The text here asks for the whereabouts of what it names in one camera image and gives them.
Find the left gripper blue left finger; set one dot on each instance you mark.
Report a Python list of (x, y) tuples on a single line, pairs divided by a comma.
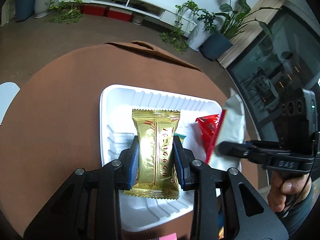
[(127, 173)]

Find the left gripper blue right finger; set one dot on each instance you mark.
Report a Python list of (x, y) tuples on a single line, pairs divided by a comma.
[(182, 160)]

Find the gold snack packet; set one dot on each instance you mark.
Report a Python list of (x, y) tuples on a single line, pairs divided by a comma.
[(156, 177)]

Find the white snack packet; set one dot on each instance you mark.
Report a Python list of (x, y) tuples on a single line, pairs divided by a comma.
[(233, 129)]

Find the person right hand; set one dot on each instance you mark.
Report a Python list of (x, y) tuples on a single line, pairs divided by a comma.
[(281, 189)]

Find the blue panda snack packet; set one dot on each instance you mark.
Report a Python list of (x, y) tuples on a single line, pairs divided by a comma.
[(181, 137)]

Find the red snack packet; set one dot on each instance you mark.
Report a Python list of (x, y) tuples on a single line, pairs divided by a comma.
[(210, 126)]

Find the pink long snack packet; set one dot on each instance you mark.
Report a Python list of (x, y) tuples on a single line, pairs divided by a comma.
[(171, 236)]

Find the dark blue plant pot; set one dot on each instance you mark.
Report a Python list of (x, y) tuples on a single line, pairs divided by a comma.
[(214, 46), (23, 9)]

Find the white round stool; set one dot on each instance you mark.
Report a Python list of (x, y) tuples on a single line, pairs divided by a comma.
[(8, 91)]

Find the red storage box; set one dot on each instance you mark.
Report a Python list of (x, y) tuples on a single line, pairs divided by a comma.
[(119, 14), (96, 10)]

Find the white tv console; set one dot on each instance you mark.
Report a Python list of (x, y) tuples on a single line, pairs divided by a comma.
[(153, 12)]

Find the white plant pot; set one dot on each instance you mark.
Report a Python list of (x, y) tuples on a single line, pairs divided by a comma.
[(41, 8)]

